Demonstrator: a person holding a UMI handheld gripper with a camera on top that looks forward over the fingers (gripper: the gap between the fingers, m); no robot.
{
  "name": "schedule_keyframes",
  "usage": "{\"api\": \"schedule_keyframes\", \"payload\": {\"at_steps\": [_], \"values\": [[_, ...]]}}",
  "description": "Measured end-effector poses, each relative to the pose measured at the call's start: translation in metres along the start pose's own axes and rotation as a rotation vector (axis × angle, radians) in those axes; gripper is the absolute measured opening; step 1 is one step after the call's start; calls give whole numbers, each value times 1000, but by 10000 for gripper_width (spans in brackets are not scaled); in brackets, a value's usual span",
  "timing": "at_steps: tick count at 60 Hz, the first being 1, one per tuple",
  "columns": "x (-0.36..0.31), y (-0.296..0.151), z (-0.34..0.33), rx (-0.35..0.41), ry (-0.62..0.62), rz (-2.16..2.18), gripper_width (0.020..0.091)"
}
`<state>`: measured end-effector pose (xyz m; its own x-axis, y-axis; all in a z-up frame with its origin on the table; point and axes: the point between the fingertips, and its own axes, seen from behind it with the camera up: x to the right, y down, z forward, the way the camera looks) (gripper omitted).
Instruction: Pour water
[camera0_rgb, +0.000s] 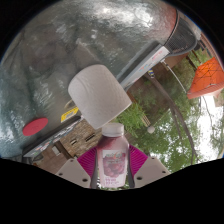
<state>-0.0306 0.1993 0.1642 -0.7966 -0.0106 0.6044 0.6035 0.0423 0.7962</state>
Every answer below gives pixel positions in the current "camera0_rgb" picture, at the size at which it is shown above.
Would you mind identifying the flat round red coaster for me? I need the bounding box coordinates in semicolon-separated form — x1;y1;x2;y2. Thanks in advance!
22;116;49;137

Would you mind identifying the orange canopy tent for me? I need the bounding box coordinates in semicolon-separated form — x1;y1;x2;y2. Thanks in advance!
187;56;224;100

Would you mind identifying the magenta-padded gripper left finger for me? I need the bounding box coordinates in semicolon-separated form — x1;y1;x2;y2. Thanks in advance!
54;146;100;188

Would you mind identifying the yellow square card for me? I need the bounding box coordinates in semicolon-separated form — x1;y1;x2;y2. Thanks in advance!
60;106;81;124

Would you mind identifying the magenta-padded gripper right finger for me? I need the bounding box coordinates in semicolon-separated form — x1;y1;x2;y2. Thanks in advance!
128;144;172;188

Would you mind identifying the globe lamp post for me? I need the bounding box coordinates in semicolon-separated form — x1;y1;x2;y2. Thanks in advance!
128;93;156;134

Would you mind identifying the white ceramic cup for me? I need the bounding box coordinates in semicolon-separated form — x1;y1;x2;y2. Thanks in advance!
67;64;133;130

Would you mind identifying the purple juice bottle white cap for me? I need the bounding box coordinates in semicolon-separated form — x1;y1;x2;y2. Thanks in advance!
96;122;130;188

